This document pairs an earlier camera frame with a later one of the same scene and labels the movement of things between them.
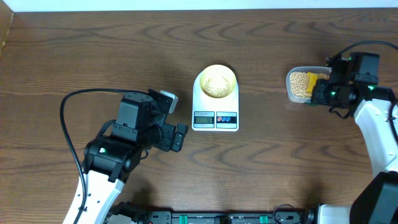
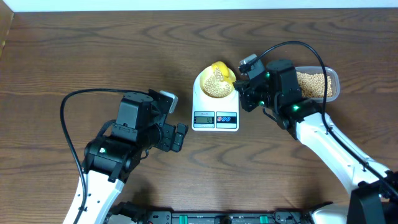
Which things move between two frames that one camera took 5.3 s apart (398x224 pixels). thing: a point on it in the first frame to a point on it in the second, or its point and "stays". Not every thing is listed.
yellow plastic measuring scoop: [311, 80] to [221, 70]
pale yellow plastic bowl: [217, 81] stays
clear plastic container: [301, 81] stays
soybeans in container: [298, 83] stays
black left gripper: [166, 142] stays
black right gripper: [318, 95] to [244, 88]
